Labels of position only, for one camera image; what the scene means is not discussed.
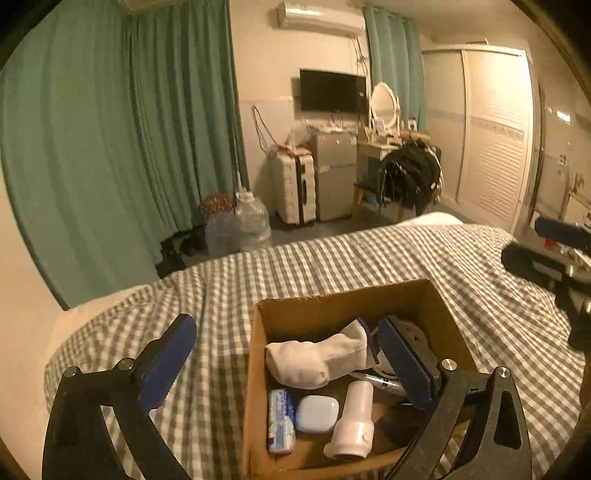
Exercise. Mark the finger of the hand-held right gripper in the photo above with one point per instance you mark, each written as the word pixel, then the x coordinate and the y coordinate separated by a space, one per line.
pixel 556 230
pixel 526 258

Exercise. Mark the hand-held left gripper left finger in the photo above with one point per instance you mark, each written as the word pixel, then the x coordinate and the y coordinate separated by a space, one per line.
pixel 168 364

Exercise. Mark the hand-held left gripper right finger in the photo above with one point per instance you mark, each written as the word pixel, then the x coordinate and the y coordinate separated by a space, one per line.
pixel 406 364

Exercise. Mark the silver pen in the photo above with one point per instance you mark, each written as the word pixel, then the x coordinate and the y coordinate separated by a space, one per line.
pixel 381 382

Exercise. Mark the black round object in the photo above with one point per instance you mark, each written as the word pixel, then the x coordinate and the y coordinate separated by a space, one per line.
pixel 399 427

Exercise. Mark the white cylindrical device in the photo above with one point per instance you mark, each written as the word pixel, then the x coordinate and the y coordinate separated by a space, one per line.
pixel 353 420

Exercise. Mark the pale blue rounded case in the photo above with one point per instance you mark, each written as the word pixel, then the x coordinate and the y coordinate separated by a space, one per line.
pixel 317 414

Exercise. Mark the white sock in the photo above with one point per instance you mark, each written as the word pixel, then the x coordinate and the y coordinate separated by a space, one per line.
pixel 304 360

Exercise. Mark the cardboard box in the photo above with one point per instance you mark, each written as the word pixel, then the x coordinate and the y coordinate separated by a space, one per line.
pixel 323 304

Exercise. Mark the blue white tissue pack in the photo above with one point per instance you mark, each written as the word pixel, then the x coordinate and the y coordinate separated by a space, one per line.
pixel 280 420

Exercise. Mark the checked blanket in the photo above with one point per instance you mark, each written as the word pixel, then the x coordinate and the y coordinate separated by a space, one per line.
pixel 231 286

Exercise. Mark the white louvred wardrobe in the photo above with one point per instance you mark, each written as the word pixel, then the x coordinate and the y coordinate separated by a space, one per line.
pixel 489 138

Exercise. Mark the dark shoes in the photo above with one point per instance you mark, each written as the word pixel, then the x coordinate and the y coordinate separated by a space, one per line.
pixel 178 251

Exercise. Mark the clear water jug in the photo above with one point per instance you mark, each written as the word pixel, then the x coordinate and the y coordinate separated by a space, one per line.
pixel 253 224
pixel 221 237

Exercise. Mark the black jacket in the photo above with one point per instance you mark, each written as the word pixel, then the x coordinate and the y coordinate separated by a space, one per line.
pixel 411 175

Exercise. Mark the floral bag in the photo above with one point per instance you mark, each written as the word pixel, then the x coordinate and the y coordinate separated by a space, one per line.
pixel 216 204

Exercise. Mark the wooden chair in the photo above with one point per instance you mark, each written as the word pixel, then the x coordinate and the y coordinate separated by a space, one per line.
pixel 364 189

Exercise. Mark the dressing table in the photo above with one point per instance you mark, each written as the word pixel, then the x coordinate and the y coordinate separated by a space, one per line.
pixel 369 150

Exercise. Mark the small silver fridge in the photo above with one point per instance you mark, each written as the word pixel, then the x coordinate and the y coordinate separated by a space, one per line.
pixel 333 180

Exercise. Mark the white ribbed suitcase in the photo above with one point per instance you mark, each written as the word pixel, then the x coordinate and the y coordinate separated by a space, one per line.
pixel 291 189

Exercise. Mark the white oval mirror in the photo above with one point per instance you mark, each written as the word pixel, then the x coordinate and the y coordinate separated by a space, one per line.
pixel 383 104

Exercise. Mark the narrow green curtain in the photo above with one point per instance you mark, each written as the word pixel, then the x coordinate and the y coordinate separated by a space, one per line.
pixel 395 69

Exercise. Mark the clear plastic bag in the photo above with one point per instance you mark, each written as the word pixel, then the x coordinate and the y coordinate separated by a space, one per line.
pixel 299 137

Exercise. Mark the white air conditioner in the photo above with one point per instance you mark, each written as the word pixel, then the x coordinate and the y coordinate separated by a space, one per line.
pixel 318 16

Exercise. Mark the black wall television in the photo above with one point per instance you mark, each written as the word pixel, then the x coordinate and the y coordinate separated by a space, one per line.
pixel 332 90

